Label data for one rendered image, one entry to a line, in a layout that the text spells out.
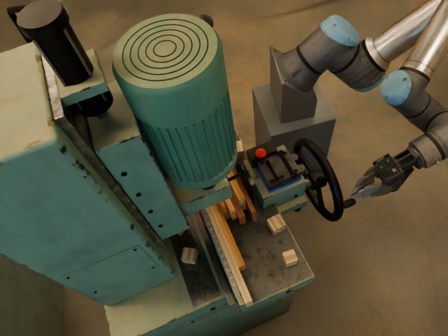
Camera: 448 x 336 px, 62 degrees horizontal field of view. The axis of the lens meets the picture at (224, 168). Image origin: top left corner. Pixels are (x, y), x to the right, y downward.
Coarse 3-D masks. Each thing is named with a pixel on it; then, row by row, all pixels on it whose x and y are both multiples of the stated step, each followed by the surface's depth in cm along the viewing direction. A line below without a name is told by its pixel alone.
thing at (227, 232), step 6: (216, 216) 103; (222, 216) 103; (222, 222) 102; (222, 228) 101; (228, 228) 101; (228, 234) 100; (228, 240) 99; (234, 240) 99; (234, 246) 98; (234, 252) 98; (234, 258) 97; (240, 258) 96; (240, 264) 96; (240, 270) 98
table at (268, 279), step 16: (240, 160) 116; (256, 208) 107; (272, 208) 107; (288, 208) 110; (256, 224) 105; (240, 240) 103; (256, 240) 103; (272, 240) 102; (288, 240) 102; (256, 256) 100; (272, 256) 100; (240, 272) 99; (256, 272) 98; (272, 272) 98; (288, 272) 97; (304, 272) 97; (256, 288) 96; (272, 288) 96; (288, 288) 95; (256, 304) 95
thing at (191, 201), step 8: (216, 184) 94; (224, 184) 93; (176, 192) 94; (184, 192) 93; (192, 192) 93; (200, 192) 93; (208, 192) 93; (216, 192) 93; (224, 192) 95; (184, 200) 92; (192, 200) 92; (200, 200) 93; (208, 200) 95; (216, 200) 97; (224, 200) 98; (184, 208) 93; (192, 208) 95; (200, 208) 97
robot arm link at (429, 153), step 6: (420, 138) 105; (426, 138) 103; (414, 144) 104; (420, 144) 103; (426, 144) 102; (432, 144) 102; (414, 150) 105; (420, 150) 102; (426, 150) 102; (432, 150) 102; (438, 150) 101; (420, 156) 103; (426, 156) 102; (432, 156) 102; (438, 156) 102; (426, 162) 103; (432, 162) 103; (438, 162) 103; (426, 168) 106
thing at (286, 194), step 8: (248, 168) 108; (248, 176) 110; (256, 184) 105; (264, 184) 104; (296, 184) 103; (304, 184) 104; (256, 192) 107; (264, 192) 103; (272, 192) 103; (280, 192) 103; (288, 192) 105; (296, 192) 107; (264, 200) 103; (272, 200) 105; (280, 200) 107; (288, 200) 109
